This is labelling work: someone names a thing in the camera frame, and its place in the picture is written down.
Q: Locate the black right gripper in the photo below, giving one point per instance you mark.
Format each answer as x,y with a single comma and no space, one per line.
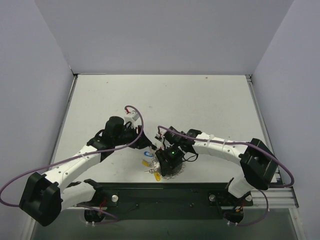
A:
166,164

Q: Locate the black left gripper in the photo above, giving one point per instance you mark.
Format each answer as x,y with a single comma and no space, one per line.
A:
139,136

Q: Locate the steel key organiser ring disc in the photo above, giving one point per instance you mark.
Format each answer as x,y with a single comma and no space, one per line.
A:
168,162

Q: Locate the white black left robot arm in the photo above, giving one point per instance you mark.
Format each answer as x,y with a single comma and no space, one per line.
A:
75,165

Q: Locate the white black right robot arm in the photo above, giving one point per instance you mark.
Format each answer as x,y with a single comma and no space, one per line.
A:
255,159

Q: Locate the blue key tag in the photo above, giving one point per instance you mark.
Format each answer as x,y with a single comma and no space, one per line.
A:
148,154

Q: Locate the yellow key tag upper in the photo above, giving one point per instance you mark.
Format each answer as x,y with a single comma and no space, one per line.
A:
155,172

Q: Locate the yellow key tag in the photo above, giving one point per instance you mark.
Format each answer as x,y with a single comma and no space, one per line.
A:
146,163
155,172

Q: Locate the yellow key tag lower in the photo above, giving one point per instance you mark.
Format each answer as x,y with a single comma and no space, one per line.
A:
146,163

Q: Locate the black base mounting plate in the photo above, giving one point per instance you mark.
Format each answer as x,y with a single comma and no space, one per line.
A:
162,201

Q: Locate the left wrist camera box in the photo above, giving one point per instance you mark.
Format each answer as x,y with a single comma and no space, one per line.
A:
131,117

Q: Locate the aluminium front rail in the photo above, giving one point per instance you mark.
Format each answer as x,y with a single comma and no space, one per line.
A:
274,197

